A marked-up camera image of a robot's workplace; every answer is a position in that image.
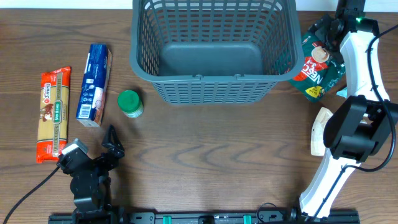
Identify light blue tissue packet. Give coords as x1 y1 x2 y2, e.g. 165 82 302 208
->
336 87 348 98

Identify green lid jar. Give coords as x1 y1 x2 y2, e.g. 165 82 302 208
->
118 90 144 118

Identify grey plastic basket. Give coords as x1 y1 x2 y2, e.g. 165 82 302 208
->
130 0 304 105

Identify San Remo spaghetti packet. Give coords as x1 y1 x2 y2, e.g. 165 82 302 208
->
36 67 72 164

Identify blue tissue pack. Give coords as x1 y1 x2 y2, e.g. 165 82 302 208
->
76 44 113 128

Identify cream plastic food bag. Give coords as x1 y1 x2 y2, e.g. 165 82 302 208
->
310 107 333 157

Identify green Nescafe coffee bag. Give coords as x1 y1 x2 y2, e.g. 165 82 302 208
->
289 32 345 103

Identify black mounting rail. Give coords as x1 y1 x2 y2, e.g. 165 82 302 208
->
48 210 361 224

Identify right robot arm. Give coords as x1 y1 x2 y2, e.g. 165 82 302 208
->
290 0 397 223

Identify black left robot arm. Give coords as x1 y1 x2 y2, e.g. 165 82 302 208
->
57 125 126 224

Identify black right cable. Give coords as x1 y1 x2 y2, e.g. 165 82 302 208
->
307 24 398 222

